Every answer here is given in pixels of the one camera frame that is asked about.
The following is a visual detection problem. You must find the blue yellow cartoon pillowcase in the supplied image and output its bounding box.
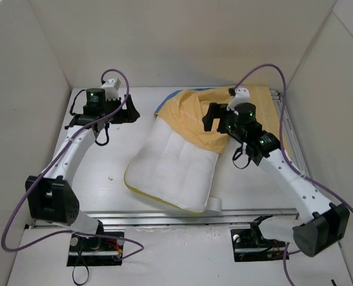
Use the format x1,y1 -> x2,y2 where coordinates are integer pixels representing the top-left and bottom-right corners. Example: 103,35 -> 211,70
154,85 -> 292,156

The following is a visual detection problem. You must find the white pillow yellow trim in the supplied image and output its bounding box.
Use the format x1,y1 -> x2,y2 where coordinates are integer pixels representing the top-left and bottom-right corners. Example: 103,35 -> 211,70
124,117 -> 222,213

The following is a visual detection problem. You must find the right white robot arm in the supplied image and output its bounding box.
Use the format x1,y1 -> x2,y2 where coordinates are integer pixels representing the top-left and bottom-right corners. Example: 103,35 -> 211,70
203,102 -> 350,257

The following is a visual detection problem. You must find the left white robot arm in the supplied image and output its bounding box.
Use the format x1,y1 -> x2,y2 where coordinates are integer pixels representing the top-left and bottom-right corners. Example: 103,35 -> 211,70
25,88 -> 140,250

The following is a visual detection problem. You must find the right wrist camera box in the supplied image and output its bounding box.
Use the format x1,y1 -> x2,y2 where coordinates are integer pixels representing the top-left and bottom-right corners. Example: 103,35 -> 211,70
227,85 -> 250,110

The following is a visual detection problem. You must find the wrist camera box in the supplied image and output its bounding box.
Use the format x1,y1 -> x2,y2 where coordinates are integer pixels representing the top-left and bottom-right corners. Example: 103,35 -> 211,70
227,85 -> 250,110
101,78 -> 121,101

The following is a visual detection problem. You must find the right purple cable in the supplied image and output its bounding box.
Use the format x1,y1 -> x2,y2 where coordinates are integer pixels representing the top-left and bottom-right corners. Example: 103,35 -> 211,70
228,64 -> 353,286

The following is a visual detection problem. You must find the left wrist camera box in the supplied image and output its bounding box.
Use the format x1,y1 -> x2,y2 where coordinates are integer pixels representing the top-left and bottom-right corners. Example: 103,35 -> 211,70
101,78 -> 121,101

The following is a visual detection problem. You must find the aluminium frame rail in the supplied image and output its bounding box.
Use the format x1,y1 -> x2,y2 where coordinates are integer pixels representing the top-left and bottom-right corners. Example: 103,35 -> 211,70
72,87 -> 302,225

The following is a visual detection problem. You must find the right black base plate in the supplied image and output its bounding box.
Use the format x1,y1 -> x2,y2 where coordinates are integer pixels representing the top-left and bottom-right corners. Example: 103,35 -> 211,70
230,228 -> 286,262

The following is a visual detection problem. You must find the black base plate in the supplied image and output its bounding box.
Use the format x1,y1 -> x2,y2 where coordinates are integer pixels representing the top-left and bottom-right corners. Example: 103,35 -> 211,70
230,228 -> 286,262
67,231 -> 125,267

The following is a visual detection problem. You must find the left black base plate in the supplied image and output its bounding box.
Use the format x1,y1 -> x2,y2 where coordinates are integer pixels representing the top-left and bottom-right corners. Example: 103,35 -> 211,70
67,231 -> 125,267

